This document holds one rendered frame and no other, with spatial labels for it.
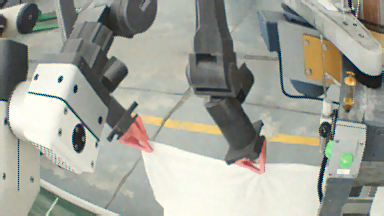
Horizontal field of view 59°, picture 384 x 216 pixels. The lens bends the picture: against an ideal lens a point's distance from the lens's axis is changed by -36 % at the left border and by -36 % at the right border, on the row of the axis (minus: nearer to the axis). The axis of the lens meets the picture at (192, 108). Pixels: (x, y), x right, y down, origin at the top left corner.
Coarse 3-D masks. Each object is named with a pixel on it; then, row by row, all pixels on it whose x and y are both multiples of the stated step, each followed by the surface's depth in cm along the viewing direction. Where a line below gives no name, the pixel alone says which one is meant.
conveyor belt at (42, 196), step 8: (40, 192) 193; (40, 200) 187; (48, 200) 188; (56, 200) 188; (32, 208) 181; (40, 208) 182; (48, 208) 182; (56, 208) 183; (64, 208) 183; (72, 208) 184
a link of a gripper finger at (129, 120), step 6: (126, 120) 105; (132, 120) 107; (138, 120) 108; (120, 126) 104; (126, 126) 105; (138, 126) 108; (144, 126) 109; (120, 132) 104; (144, 132) 109; (132, 138) 111
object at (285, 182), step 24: (168, 168) 111; (192, 168) 107; (216, 168) 103; (240, 168) 100; (288, 168) 97; (312, 168) 94; (168, 192) 117; (192, 192) 112; (216, 192) 107; (240, 192) 104; (264, 192) 103; (288, 192) 101; (312, 192) 98
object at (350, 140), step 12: (336, 132) 63; (348, 132) 62; (360, 132) 61; (336, 144) 63; (348, 144) 61; (360, 144) 60; (336, 156) 64; (360, 156) 61; (336, 168) 65; (348, 168) 64
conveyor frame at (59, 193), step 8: (40, 184) 197; (48, 184) 193; (48, 192) 197; (56, 192) 192; (64, 192) 188; (64, 200) 193; (72, 200) 188; (80, 200) 184; (80, 208) 188; (88, 208) 184; (96, 208) 180
